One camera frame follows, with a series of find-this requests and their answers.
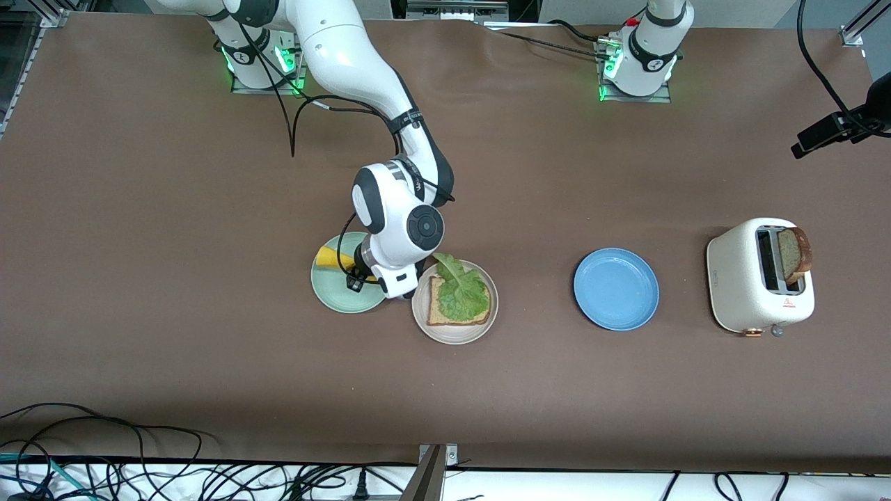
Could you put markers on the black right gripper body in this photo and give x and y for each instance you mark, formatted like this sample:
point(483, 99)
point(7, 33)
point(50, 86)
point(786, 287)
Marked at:
point(362, 268)

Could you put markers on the yellow mustard squeeze bottle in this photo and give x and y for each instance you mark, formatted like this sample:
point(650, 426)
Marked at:
point(327, 259)

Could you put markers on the brown bread slice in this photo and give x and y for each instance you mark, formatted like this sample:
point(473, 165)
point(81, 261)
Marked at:
point(435, 309)
point(793, 254)

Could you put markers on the green lettuce leaf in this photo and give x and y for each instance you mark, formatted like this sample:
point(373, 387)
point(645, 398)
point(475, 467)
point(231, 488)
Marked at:
point(461, 292)

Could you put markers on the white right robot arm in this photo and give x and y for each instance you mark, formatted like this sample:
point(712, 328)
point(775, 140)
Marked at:
point(348, 62)

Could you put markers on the mint green plate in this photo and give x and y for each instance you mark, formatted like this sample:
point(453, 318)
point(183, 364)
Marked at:
point(334, 296)

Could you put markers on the beige plate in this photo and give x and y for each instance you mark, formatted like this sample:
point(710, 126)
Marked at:
point(456, 336)

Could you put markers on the blue plate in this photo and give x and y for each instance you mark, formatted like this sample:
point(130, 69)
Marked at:
point(616, 289)

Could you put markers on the white two-slot toaster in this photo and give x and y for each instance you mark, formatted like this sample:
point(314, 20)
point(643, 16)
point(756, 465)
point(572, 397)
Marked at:
point(731, 278)

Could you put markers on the black power plug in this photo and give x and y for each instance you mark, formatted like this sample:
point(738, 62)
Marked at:
point(360, 487)

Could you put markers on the grey metal fixture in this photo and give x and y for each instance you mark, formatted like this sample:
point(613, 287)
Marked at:
point(456, 10)

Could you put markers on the aluminium frame profile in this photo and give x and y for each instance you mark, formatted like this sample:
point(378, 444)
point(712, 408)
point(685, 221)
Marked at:
point(54, 14)
point(855, 31)

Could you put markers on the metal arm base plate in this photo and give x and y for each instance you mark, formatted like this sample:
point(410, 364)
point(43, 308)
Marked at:
point(661, 98)
point(240, 87)

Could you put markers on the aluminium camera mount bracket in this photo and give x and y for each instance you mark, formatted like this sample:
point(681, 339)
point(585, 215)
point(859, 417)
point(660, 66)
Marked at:
point(428, 480)

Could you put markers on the aluminium table edge rail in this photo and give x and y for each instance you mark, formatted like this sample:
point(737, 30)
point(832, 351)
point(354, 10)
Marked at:
point(21, 83)

